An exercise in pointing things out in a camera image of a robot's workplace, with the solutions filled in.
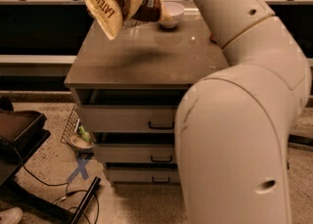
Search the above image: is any brown chip bag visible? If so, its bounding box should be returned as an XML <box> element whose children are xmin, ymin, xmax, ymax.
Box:
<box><xmin>84</xmin><ymin>0</ymin><xmax>163</xmax><ymax>40</ymax></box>

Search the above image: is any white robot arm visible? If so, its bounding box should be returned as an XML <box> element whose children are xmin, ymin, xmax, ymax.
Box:
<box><xmin>175</xmin><ymin>0</ymin><xmax>311</xmax><ymax>224</ymax></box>

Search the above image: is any white ceramic bowl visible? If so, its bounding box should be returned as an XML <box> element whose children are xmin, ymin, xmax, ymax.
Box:
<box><xmin>158</xmin><ymin>2</ymin><xmax>185</xmax><ymax>28</ymax></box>

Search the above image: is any grey drawer cabinet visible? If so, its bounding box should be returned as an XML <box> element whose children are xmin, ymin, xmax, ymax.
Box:
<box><xmin>65</xmin><ymin>1</ymin><xmax>228</xmax><ymax>171</ymax></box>

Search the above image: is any top drawer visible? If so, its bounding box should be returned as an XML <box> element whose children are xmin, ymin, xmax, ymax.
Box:
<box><xmin>76</xmin><ymin>106</ymin><xmax>176</xmax><ymax>133</ymax></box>

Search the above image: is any drawer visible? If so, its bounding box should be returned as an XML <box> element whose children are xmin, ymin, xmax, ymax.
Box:
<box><xmin>104</xmin><ymin>168</ymin><xmax>180</xmax><ymax>184</ymax></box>
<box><xmin>76</xmin><ymin>106</ymin><xmax>176</xmax><ymax>133</ymax></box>
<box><xmin>92</xmin><ymin>144</ymin><xmax>176</xmax><ymax>163</ymax></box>

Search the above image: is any small bowl in basket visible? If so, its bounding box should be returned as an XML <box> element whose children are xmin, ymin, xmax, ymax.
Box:
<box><xmin>69</xmin><ymin>135</ymin><xmax>91</xmax><ymax>150</ymax></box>

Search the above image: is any middle drawer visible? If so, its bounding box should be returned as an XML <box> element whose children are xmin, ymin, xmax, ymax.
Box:
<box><xmin>92</xmin><ymin>144</ymin><xmax>176</xmax><ymax>163</ymax></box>

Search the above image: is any black cart with tray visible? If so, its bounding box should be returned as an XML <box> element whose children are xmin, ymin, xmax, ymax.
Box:
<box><xmin>0</xmin><ymin>97</ymin><xmax>101</xmax><ymax>224</ymax></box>

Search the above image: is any bottom drawer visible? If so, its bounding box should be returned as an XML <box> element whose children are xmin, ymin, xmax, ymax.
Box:
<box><xmin>104</xmin><ymin>168</ymin><xmax>180</xmax><ymax>184</ymax></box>

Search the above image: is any black stand leg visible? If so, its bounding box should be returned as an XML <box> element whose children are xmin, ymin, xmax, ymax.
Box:
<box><xmin>289</xmin><ymin>135</ymin><xmax>313</xmax><ymax>152</ymax></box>

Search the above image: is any white shoe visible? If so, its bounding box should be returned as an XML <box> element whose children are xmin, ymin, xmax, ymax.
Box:
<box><xmin>0</xmin><ymin>207</ymin><xmax>22</xmax><ymax>224</ymax></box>

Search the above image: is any wire basket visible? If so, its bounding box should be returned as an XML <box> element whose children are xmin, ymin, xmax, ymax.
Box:
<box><xmin>61</xmin><ymin>108</ymin><xmax>92</xmax><ymax>154</ymax></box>

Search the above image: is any black floor cable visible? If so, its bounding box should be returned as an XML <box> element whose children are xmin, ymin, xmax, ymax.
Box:
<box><xmin>13</xmin><ymin>148</ymin><xmax>100</xmax><ymax>224</ymax></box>

